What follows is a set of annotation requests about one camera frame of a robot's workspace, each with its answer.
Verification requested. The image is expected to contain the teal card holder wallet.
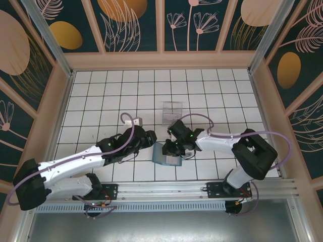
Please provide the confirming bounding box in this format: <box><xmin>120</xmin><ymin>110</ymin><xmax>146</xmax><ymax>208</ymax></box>
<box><xmin>152</xmin><ymin>142</ymin><xmax>183</xmax><ymax>167</ymax></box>

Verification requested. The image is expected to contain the clear acrylic card stand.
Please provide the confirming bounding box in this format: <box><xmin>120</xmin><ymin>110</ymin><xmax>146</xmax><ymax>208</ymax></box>
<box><xmin>161</xmin><ymin>100</ymin><xmax>184</xmax><ymax>126</ymax></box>

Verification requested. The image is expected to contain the grey metal sheet panel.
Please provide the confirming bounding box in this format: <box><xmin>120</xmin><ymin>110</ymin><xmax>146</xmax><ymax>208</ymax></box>
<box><xmin>25</xmin><ymin>211</ymin><xmax>303</xmax><ymax>242</ymax></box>

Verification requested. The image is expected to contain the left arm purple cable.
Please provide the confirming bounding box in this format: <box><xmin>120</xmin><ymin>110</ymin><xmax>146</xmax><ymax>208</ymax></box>
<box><xmin>9</xmin><ymin>112</ymin><xmax>139</xmax><ymax>219</ymax></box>

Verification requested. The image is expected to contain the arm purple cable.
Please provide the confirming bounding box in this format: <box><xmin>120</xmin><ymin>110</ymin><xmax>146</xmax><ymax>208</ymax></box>
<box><xmin>176</xmin><ymin>113</ymin><xmax>291</xmax><ymax>217</ymax></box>
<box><xmin>9</xmin><ymin>112</ymin><xmax>139</xmax><ymax>219</ymax></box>

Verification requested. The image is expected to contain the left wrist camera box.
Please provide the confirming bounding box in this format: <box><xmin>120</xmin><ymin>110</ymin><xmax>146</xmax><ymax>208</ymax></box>
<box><xmin>123</xmin><ymin>116</ymin><xmax>144</xmax><ymax>128</ymax></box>

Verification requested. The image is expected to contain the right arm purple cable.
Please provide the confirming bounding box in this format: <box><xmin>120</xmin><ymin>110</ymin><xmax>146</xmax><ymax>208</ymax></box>
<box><xmin>176</xmin><ymin>113</ymin><xmax>291</xmax><ymax>217</ymax></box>

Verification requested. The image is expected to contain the aluminium mounting rail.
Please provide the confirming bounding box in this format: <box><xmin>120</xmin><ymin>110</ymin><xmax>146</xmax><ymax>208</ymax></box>
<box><xmin>24</xmin><ymin>178</ymin><xmax>300</xmax><ymax>203</ymax></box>

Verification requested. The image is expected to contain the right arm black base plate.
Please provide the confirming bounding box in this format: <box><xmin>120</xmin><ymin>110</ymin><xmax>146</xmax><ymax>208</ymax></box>
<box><xmin>206</xmin><ymin>181</ymin><xmax>253</xmax><ymax>200</ymax></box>

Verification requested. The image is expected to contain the grey slotted cable duct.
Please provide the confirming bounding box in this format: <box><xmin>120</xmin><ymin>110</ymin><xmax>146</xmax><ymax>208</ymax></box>
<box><xmin>35</xmin><ymin>201</ymin><xmax>227</xmax><ymax>213</ymax></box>

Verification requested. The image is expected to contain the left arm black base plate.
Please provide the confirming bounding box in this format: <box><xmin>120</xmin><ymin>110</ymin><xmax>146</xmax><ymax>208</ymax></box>
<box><xmin>72</xmin><ymin>183</ymin><xmax>119</xmax><ymax>201</ymax></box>

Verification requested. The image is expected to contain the aluminium corner post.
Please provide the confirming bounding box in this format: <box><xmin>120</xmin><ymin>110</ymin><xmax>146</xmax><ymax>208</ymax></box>
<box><xmin>21</xmin><ymin>0</ymin><xmax>74</xmax><ymax>77</ymax></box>
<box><xmin>247</xmin><ymin>0</ymin><xmax>302</xmax><ymax>74</ymax></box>

